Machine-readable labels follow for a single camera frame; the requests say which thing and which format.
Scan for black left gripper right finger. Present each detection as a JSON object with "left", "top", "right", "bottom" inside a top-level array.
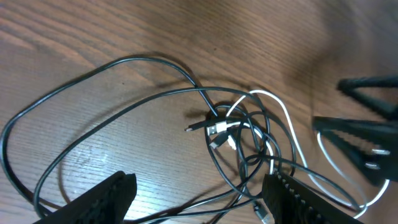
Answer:
[{"left": 262, "top": 174, "right": 362, "bottom": 224}]

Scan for white usb cable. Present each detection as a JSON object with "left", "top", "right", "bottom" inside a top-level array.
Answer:
[{"left": 206, "top": 89, "right": 391, "bottom": 220}]

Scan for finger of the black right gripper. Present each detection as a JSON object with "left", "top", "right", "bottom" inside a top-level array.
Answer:
[
  {"left": 312, "top": 116, "right": 397, "bottom": 186},
  {"left": 337, "top": 75, "right": 397, "bottom": 120}
]

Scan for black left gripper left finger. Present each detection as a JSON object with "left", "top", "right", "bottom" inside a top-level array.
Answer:
[{"left": 34, "top": 171, "right": 137, "bottom": 224}]

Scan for black usb cable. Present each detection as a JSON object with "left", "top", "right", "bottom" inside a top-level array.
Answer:
[{"left": 0, "top": 55, "right": 363, "bottom": 224}]

